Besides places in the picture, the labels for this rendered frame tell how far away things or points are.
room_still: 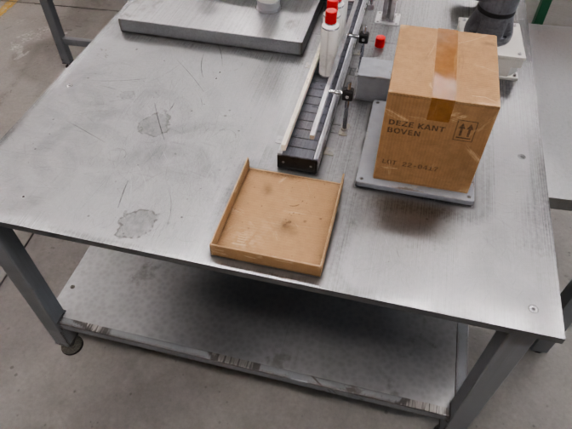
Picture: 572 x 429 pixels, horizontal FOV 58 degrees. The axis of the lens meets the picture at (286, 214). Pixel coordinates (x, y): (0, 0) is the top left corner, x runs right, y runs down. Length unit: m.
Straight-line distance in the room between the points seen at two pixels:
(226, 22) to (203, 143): 0.58
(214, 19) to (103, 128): 0.61
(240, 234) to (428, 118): 0.51
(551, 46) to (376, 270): 1.19
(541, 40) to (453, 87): 0.92
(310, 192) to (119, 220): 0.48
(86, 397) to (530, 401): 1.57
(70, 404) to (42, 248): 0.76
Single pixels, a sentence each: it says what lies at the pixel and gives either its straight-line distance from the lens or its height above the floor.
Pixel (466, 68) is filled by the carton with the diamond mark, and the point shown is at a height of 1.12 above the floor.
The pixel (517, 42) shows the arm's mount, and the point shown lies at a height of 0.92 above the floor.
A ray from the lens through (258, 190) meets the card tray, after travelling 1.34.
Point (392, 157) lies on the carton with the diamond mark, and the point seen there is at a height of 0.93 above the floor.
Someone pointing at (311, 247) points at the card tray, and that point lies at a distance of 1.21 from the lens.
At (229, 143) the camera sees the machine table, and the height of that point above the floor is 0.83.
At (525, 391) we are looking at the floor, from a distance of 2.12.
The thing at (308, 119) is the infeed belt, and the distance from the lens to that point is 1.47.
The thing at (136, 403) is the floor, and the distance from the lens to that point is 1.99.
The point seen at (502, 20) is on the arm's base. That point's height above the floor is 1.00.
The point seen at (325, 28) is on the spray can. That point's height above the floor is 1.04.
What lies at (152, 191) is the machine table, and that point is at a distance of 1.38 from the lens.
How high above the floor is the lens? 1.80
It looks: 49 degrees down
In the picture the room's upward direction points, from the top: straight up
